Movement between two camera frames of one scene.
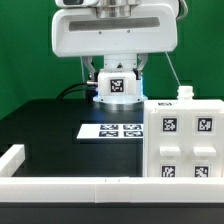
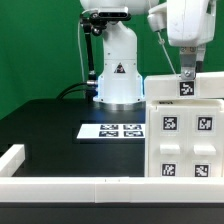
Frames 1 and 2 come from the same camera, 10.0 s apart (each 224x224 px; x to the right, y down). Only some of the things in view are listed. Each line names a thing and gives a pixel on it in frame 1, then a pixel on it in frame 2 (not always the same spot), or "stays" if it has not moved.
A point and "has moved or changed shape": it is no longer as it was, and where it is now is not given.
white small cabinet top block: (118, 82) has moved or changed shape
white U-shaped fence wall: (15, 187) stays
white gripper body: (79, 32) -> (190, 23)
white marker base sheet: (106, 131) stays
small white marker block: (205, 143) stays
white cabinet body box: (183, 137) stays
